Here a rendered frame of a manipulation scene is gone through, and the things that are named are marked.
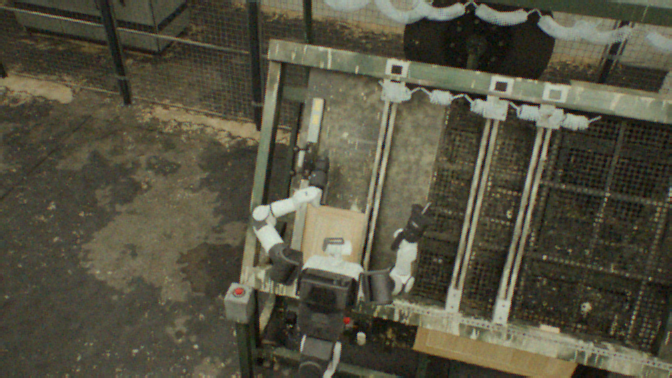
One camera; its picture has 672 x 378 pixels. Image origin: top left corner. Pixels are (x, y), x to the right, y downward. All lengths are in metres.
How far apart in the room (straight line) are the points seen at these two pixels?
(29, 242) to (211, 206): 1.36
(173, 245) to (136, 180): 0.88
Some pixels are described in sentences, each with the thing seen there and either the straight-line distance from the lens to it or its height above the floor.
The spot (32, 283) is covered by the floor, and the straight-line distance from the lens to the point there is 4.67.
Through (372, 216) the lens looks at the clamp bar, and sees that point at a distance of 2.95.
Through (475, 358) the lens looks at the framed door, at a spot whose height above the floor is 0.31.
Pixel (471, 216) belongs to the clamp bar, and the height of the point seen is 1.34.
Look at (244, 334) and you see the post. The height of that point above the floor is 0.62.
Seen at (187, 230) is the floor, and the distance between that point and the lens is 4.72.
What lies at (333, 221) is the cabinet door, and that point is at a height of 1.18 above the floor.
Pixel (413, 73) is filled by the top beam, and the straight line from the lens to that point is 2.84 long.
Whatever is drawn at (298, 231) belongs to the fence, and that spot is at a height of 1.11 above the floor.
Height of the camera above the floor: 3.30
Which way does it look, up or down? 42 degrees down
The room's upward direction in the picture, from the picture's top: 4 degrees clockwise
